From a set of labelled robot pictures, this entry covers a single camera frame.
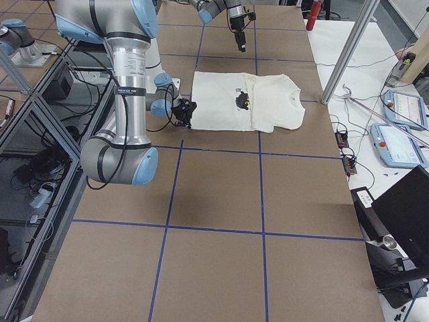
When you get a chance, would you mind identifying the far blue teach pendant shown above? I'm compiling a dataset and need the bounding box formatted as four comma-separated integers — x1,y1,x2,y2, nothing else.
382,90,428,131

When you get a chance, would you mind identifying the aluminium frame post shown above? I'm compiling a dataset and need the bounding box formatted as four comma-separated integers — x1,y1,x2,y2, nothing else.
321,0,380,105

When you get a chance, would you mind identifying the cream long-sleeve cat shirt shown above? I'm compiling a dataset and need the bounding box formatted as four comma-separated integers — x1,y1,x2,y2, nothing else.
191,72,305,133

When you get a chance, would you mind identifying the black laptop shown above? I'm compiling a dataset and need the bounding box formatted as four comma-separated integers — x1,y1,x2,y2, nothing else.
351,166,428,309

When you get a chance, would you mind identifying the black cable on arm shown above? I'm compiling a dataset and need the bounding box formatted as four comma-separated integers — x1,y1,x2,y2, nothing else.
66,60,182,191

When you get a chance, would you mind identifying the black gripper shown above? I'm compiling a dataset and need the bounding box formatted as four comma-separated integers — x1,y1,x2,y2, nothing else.
172,98,197,129
229,15,246,52

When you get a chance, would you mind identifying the red bottle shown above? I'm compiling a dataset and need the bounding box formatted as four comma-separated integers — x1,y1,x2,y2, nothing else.
306,0,322,31

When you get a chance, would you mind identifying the near blue teach pendant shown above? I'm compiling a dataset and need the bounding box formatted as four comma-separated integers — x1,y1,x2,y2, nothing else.
370,123,428,168

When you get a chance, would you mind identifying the blue teach pendant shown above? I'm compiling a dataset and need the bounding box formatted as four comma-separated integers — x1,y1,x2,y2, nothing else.
382,90,428,131
370,123,428,168

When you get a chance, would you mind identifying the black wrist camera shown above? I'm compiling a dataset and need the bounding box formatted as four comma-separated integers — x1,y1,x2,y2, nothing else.
244,12,256,21

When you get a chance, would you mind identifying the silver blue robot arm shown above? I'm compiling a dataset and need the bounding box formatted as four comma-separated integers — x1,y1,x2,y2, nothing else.
56,1,197,185
186,0,255,52

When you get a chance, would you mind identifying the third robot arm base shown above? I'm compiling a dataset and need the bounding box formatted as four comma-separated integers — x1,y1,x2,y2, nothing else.
1,18,48,68

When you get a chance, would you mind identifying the black power adapter box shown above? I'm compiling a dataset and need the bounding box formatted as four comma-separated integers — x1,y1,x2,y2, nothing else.
356,189,373,208

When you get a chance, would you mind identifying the metal stick with hook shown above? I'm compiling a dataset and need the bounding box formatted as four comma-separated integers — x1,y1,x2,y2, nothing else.
343,84,429,148

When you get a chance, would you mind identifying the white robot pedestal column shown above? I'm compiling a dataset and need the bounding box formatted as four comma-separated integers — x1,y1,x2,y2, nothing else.
145,38,180,94

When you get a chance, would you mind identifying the small black relay board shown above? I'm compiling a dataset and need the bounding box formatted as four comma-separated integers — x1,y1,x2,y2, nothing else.
334,131,349,149

